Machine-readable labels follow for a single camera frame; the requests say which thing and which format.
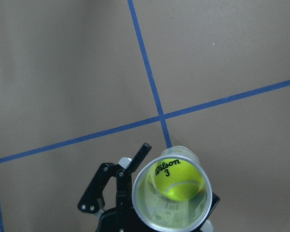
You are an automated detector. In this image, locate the clear tennis ball can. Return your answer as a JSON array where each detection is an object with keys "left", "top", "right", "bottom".
[{"left": 131, "top": 146, "right": 213, "bottom": 232}]

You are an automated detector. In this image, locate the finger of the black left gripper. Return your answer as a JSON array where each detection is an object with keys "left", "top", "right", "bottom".
[{"left": 195, "top": 193, "right": 220, "bottom": 232}]

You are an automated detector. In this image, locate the yellow tennis ball Wilson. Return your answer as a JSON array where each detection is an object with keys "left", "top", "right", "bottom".
[{"left": 149, "top": 159, "right": 205, "bottom": 201}]

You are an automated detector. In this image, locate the brown paper table cover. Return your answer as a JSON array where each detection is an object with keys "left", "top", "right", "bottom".
[{"left": 0, "top": 0, "right": 290, "bottom": 232}]

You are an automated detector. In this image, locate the blue tape line lengthwise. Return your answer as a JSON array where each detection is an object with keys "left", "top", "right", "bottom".
[{"left": 128, "top": 0, "right": 172, "bottom": 148}]

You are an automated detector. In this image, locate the blue tape line crosswise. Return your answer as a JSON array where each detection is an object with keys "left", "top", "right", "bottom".
[{"left": 0, "top": 79, "right": 290, "bottom": 164}]

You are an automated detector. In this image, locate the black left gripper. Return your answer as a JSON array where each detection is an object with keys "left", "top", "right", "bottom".
[{"left": 77, "top": 143, "right": 202, "bottom": 232}]

